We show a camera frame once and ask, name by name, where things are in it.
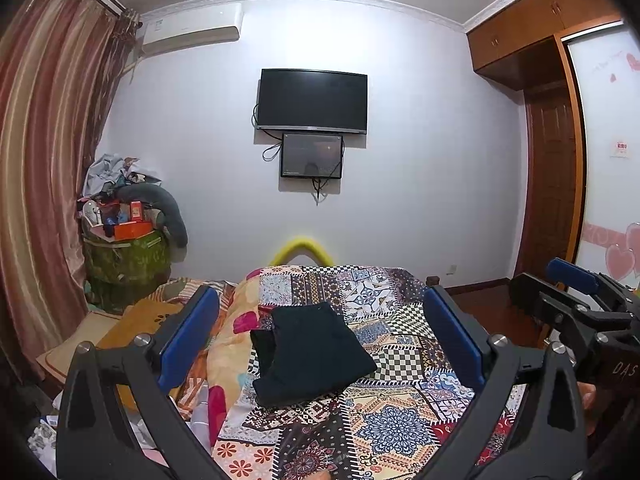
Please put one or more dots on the wooden bed post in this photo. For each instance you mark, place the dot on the wooden bed post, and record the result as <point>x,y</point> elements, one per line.
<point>433,280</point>

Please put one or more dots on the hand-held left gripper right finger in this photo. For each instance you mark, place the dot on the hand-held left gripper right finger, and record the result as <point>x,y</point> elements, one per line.
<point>452,335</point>

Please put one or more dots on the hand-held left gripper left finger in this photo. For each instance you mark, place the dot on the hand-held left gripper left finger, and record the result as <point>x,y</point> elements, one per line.
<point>190,335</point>

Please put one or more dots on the small wall monitor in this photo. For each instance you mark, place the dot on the small wall monitor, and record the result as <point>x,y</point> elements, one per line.
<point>310,155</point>

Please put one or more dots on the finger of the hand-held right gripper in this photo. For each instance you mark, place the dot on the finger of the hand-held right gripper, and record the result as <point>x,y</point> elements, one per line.
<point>530,295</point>
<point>575,275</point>

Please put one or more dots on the white heart sliding door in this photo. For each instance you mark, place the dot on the white heart sliding door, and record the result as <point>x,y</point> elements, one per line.
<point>600,185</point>

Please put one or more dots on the small white fan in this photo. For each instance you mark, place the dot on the small white fan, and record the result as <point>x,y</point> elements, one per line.
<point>91,214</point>

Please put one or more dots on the patchwork blanket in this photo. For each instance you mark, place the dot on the patchwork blanket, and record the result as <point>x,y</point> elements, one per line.
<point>400,410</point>

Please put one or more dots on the grey plush pillow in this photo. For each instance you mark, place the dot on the grey plush pillow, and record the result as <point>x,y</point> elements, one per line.
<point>170,210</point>

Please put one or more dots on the beige pillow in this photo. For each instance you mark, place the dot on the beige pillow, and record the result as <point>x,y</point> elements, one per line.
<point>70,345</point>

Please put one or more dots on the green bag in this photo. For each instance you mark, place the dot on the green bag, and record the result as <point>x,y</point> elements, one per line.
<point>130,265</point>

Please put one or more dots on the wooden overhead cabinet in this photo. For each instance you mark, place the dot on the wooden overhead cabinet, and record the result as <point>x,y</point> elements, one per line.
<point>525,35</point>

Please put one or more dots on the brown wooden door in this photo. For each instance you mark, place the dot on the brown wooden door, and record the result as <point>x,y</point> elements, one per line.
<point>550,185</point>

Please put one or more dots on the red label sticker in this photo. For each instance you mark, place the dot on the red label sticker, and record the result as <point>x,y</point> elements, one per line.
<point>620,150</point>

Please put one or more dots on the yellow foam tube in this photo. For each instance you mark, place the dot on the yellow foam tube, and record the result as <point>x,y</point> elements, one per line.
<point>300,245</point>

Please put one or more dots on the person's right hand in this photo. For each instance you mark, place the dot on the person's right hand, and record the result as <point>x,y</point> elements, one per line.
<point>588,405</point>

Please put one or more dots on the red box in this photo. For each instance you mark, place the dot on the red box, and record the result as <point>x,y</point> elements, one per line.
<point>136,211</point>

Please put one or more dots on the orange box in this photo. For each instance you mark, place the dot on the orange box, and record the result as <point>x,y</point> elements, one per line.
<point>132,230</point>

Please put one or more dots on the striped pink curtain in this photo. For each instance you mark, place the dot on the striped pink curtain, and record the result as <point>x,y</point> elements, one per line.
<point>45,160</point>

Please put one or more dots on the large wall television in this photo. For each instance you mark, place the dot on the large wall television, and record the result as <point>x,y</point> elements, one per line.
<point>312,100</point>

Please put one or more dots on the pile of clothes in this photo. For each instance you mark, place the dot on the pile of clothes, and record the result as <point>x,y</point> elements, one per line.
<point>105,172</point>

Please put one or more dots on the yellow paw print pillow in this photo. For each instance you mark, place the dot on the yellow paw print pillow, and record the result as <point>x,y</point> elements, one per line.
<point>140,320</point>

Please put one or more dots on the white air conditioner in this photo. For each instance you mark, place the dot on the white air conditioner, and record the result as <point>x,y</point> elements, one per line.
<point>190,27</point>

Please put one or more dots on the white wall socket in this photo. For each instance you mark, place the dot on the white wall socket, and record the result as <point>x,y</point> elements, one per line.
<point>451,269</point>

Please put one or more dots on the white cloth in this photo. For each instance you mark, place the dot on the white cloth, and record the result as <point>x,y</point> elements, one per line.
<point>137,425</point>

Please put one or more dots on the dark pants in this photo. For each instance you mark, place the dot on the dark pants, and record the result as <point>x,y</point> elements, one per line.
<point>310,355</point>

